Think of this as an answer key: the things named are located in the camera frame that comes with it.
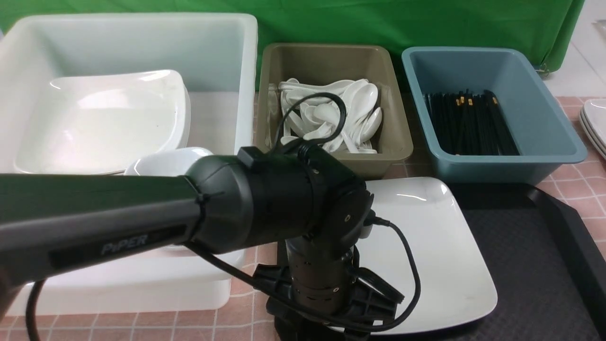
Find olive green plastic bin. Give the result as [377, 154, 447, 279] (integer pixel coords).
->
[254, 43, 414, 180]

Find large white square plate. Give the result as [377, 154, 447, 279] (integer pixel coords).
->
[366, 177, 498, 335]

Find pink checkered tablecloth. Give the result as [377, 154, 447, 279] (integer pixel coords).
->
[0, 94, 606, 341]

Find bundle of black chopsticks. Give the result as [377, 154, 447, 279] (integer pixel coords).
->
[423, 90, 521, 156]

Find pile of white soup spoons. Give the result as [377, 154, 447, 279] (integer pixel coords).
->
[278, 78, 383, 154]

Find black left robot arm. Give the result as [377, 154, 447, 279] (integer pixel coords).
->
[1, 141, 410, 340]

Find white plates at right edge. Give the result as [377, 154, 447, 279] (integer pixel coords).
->
[579, 99, 606, 160]

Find small white dish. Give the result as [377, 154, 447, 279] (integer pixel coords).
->
[123, 147, 214, 177]

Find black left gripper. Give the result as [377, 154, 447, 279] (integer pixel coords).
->
[253, 237, 403, 341]

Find white ceramic soup spoon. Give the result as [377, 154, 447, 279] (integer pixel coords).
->
[314, 104, 359, 153]

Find black serving tray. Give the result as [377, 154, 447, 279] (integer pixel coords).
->
[370, 184, 605, 341]

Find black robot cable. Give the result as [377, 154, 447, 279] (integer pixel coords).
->
[26, 92, 422, 341]

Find large white plastic tub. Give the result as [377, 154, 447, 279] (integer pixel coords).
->
[0, 13, 258, 315]

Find stack of white square plates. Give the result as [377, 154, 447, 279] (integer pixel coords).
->
[14, 69, 191, 175]

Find blue plastic bin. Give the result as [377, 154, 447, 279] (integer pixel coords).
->
[401, 46, 588, 185]

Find green backdrop cloth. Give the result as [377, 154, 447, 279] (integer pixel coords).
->
[1, 0, 583, 76]

